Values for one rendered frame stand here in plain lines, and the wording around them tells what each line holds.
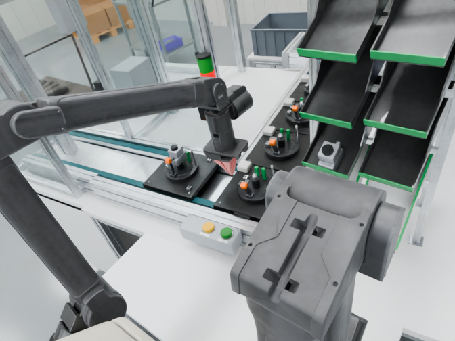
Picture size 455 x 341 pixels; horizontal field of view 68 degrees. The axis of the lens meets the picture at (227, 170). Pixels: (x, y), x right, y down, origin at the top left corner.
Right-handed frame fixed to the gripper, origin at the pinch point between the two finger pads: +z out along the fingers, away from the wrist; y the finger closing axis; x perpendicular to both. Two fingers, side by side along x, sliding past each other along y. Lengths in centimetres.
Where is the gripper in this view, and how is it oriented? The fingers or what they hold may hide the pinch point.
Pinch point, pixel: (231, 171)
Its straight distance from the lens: 91.4
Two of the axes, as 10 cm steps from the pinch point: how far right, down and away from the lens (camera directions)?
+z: 1.9, 7.3, 6.6
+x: -4.6, 6.6, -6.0
